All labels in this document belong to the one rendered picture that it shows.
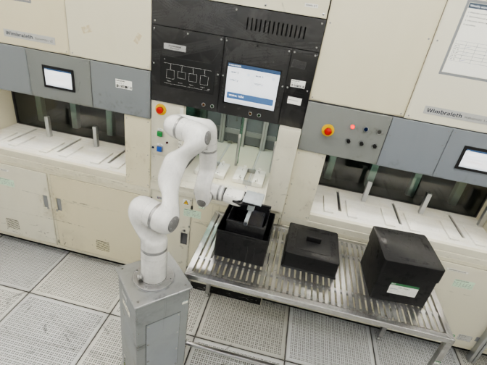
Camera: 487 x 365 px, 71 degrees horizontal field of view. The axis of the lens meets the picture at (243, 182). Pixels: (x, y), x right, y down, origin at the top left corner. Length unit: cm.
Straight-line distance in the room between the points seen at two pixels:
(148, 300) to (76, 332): 100
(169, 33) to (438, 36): 131
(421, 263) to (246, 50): 136
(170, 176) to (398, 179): 169
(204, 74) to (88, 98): 74
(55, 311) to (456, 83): 271
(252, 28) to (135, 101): 79
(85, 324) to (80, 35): 177
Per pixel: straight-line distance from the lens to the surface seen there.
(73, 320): 265
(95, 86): 225
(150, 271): 166
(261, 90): 190
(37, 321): 271
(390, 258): 180
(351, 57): 188
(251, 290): 175
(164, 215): 144
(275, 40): 186
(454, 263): 251
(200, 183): 171
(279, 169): 198
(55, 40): 234
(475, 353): 304
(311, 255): 188
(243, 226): 177
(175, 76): 201
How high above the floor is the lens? 201
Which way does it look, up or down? 29 degrees down
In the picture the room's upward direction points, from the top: 9 degrees clockwise
